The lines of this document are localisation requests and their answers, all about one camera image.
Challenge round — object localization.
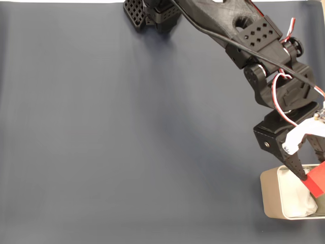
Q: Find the red cube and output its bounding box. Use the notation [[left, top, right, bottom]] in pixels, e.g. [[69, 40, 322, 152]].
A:
[[301, 161, 325, 198]]

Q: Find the beige metal box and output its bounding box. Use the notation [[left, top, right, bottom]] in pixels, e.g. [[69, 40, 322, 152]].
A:
[[259, 164, 325, 221]]

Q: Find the white crumpled tissue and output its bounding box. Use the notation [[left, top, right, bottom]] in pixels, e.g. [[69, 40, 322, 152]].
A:
[[279, 167, 318, 218]]

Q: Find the dark blue table mat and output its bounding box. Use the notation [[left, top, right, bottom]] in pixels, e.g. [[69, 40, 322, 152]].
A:
[[0, 2, 325, 244]]

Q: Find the white camera board with mount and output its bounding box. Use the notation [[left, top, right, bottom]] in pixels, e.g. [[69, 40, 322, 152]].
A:
[[281, 100, 325, 155]]

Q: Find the red white servo cable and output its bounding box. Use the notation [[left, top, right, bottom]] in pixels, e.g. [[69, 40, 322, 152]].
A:
[[271, 73, 299, 127], [278, 17, 297, 77]]

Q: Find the black camera cable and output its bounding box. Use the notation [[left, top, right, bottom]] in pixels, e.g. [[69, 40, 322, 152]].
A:
[[170, 0, 325, 99]]

